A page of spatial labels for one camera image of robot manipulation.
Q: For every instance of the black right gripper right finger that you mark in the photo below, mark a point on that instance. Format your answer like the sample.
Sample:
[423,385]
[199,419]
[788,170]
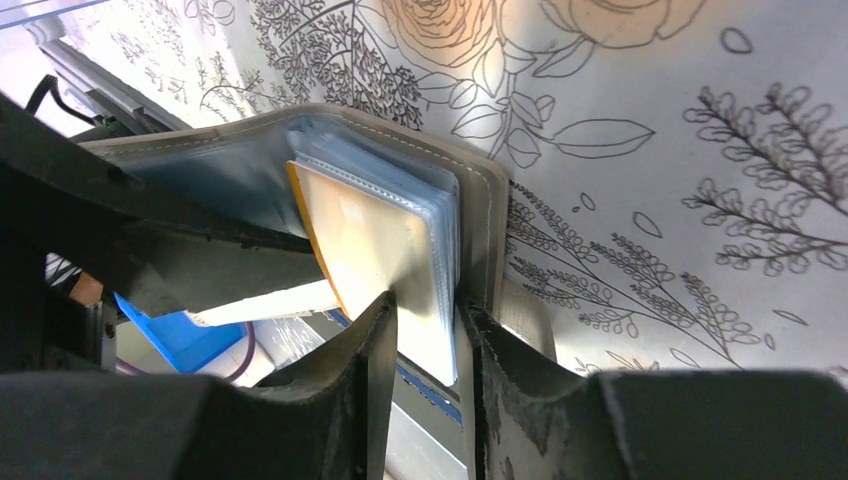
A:
[526,417]

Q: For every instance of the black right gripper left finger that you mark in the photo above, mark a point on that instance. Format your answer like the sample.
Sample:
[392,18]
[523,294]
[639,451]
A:
[325,416]

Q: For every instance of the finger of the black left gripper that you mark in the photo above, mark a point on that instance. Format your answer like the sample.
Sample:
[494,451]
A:
[160,250]

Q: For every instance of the grey leather card holder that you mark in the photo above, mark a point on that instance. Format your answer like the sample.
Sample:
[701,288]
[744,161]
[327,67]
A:
[240,169]

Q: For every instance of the floral tablecloth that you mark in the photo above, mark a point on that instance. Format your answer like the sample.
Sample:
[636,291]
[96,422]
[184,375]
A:
[678,168]

